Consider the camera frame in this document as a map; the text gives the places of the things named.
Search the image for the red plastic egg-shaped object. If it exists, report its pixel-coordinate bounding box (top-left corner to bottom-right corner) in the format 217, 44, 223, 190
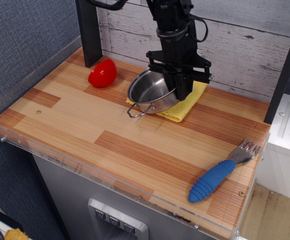
88, 59, 117, 88

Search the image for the white plastic cabinet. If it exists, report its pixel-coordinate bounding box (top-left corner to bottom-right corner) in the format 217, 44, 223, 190
256, 94, 290, 198

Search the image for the clear acrylic table guard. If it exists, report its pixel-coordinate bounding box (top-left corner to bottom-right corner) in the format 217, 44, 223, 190
0, 116, 258, 240

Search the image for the black left vertical post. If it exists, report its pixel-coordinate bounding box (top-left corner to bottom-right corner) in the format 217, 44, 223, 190
75, 0, 103, 68

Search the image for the blue-handled metal spork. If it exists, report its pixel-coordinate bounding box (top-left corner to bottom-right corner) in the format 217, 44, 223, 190
188, 139, 261, 203

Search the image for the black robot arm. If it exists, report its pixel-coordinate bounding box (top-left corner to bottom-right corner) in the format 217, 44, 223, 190
146, 0, 212, 101

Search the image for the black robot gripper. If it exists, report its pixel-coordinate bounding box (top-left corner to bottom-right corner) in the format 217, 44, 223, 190
146, 32, 212, 101

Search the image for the silver toy fridge dispenser panel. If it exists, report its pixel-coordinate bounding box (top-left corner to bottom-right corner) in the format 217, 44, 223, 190
88, 197, 149, 240

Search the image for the stainless steel pot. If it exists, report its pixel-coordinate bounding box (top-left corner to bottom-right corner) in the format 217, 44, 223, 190
127, 69, 179, 118

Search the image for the black right vertical post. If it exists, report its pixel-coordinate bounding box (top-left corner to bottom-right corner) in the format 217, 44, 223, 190
264, 49, 290, 124

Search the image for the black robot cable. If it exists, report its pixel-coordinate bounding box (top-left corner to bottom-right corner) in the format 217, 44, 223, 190
85, 0, 209, 43

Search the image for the black vertical post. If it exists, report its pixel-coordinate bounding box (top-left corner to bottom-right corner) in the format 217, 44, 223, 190
264, 49, 290, 124
75, 0, 103, 68

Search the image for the yellow folded towel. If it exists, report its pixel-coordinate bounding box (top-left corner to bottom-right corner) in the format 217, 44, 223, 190
126, 81, 207, 123

